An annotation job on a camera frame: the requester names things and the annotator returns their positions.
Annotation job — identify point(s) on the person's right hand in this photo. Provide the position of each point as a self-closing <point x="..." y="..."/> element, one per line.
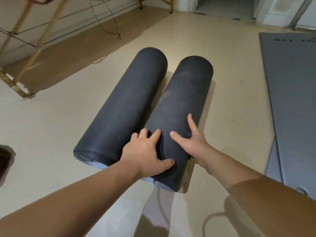
<point x="197" y="148"/>

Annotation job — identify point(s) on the person's left hand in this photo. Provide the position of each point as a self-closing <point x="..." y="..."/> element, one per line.
<point x="143" y="155"/>

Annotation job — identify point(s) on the person's left forearm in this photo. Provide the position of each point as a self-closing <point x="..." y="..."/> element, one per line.
<point x="69" y="207"/>

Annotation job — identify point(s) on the person's right forearm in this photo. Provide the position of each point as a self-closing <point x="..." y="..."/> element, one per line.
<point x="266" y="199"/>

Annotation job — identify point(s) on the wooden massage table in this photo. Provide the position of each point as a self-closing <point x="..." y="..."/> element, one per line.
<point x="50" y="24"/>

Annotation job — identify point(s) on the dark wicker basket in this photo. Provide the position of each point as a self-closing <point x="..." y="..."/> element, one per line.
<point x="6" y="160"/>

